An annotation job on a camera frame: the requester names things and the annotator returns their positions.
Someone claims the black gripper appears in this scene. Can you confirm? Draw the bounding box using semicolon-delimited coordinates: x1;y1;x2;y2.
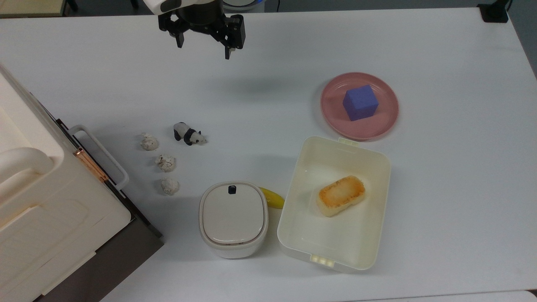
158;0;246;60

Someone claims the cream plastic open box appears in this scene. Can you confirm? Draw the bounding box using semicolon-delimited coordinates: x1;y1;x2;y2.
277;135;392;273

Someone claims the panda figurine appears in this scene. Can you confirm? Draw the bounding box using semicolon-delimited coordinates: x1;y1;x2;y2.
173;122;208;146

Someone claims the white crumpled paper ball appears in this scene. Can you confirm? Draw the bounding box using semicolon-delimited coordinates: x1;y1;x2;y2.
155;154;176;173
161;177;180;196
140;133;159;151

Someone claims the purple cube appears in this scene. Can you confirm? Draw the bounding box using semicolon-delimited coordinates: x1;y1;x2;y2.
342;84;380;122

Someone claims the pink round plate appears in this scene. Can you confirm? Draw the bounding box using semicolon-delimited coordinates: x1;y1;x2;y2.
321;72;399;141

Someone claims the yellow banana toy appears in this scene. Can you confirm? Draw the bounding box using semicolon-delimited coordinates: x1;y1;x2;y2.
259;187;285;209

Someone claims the wooden board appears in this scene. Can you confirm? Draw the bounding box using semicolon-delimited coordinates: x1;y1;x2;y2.
0;0;68;18

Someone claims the white lidded small bin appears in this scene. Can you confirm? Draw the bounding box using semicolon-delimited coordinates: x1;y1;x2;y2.
198;181;269;259

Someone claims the toasted bread toy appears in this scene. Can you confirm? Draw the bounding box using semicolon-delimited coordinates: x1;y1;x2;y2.
316;175;366;218

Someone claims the white oven appliance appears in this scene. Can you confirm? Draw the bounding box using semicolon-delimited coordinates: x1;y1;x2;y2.
0;64;132;302

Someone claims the dark base board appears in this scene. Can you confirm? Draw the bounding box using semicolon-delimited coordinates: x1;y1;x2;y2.
34;119;164;302

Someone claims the black table clamp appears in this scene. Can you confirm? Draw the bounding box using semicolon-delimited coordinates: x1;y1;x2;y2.
477;0;513;23

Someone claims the white drawer handle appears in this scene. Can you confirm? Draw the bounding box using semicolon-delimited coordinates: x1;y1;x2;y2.
67;125;130;191

